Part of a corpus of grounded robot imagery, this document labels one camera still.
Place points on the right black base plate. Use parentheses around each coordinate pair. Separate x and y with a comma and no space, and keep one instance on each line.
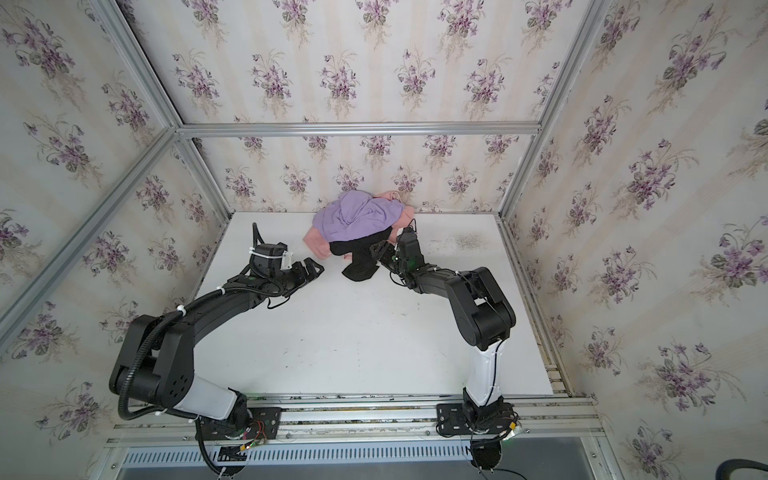
(456,419)

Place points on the purple cloth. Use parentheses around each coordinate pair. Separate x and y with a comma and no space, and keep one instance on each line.
(355,215)

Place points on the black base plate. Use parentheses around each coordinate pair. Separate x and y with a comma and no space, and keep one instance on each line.
(258,423)
(456,419)

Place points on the aluminium frame horizontal bar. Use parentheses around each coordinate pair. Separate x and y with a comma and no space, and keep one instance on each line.
(335,129)

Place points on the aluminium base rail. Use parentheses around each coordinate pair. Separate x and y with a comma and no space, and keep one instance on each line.
(307,419)

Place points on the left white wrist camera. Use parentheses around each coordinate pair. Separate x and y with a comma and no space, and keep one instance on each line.
(270,259)

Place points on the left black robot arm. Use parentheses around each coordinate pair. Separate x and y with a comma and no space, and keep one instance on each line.
(154,372)

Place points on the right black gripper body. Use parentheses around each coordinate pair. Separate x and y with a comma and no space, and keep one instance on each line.
(389,256)

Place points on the black cloth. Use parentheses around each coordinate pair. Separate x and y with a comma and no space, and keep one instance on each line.
(363,265)

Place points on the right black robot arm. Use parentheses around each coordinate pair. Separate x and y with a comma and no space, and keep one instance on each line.
(484,319)

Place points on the pink cloth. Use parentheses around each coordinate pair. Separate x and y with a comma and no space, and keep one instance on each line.
(320,247)

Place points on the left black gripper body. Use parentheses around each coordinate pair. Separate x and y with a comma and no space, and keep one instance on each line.
(298,270)

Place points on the white vent grille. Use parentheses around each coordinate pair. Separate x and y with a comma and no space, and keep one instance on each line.
(278,454)

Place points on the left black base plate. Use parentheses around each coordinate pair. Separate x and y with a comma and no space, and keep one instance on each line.
(258,423)

